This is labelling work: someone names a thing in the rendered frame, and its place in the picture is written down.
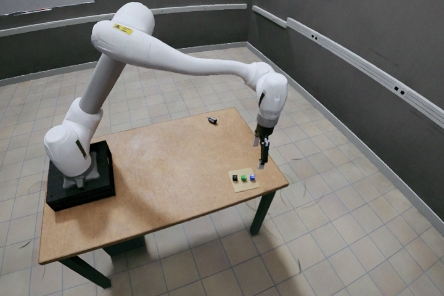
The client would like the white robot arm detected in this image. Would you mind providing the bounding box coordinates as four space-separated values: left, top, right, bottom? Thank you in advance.
44 2 288 189

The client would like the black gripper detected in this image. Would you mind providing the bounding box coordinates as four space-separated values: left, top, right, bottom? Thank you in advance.
253 122 274 170

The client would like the beige square mat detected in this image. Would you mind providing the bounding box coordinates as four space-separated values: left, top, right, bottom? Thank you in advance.
228 167 260 193

